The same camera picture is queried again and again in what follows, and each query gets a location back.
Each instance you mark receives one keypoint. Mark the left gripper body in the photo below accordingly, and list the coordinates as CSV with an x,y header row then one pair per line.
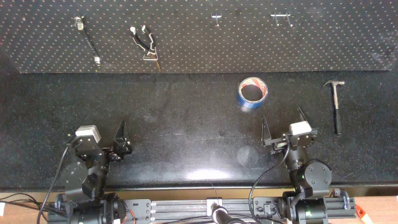
x,y
88,147

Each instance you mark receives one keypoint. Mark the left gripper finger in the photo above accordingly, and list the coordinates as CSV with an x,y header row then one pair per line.
x,y
122,133

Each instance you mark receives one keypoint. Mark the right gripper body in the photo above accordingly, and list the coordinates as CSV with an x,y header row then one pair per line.
x,y
300,140

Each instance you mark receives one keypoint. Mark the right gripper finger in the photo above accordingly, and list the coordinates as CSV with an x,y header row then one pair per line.
x,y
303,116
265,132

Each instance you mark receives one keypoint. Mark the roll of blue tape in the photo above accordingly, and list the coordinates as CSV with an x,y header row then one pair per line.
x,y
248,104

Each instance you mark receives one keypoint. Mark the hammer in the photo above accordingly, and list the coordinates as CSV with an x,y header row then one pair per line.
x,y
336,102

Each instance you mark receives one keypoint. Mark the black and white pliers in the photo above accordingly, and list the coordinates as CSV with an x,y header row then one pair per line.
x,y
151,46

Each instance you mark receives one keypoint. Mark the wrench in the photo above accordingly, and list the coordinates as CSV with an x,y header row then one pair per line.
x,y
90,43

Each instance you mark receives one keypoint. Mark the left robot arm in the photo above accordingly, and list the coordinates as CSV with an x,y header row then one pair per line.
x,y
77,183

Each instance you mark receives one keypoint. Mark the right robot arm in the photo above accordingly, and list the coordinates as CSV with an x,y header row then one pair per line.
x,y
317,177

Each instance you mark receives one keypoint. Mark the black pegboard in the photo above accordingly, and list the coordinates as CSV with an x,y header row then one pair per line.
x,y
217,43

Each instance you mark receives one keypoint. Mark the orange and white object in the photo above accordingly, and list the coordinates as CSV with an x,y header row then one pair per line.
x,y
360,213

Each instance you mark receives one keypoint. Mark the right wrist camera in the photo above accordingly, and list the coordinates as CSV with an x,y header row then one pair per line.
x,y
300,128

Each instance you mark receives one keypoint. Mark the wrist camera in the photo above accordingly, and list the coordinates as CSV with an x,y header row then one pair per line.
x,y
300,128
88,133

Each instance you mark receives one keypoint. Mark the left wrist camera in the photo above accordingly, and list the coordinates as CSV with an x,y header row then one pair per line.
x,y
88,133

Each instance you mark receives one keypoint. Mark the mounting rail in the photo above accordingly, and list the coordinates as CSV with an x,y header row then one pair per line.
x,y
180,208

